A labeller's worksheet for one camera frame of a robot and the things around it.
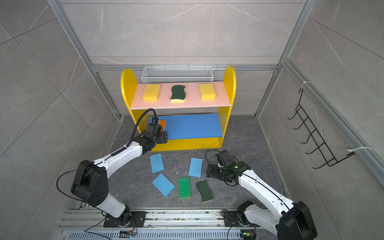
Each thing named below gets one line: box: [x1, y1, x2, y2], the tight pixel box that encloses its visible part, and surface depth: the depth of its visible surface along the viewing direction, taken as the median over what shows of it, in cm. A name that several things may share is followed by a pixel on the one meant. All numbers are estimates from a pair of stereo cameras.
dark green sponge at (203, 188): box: [196, 180, 214, 203], surface depth 83 cm
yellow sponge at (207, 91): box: [199, 83, 216, 100], surface depth 75 cm
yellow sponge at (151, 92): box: [142, 84, 160, 102], surface depth 73 cm
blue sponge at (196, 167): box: [188, 157, 203, 178], surface depth 92 cm
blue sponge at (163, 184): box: [151, 172, 176, 198], surface depth 85 cm
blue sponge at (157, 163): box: [149, 153, 165, 174], surface depth 94 cm
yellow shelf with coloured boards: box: [120, 65, 237, 152], surface depth 76 cm
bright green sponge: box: [178, 177, 191, 200], surface depth 84 cm
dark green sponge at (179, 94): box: [170, 85, 186, 103], surface depth 73 cm
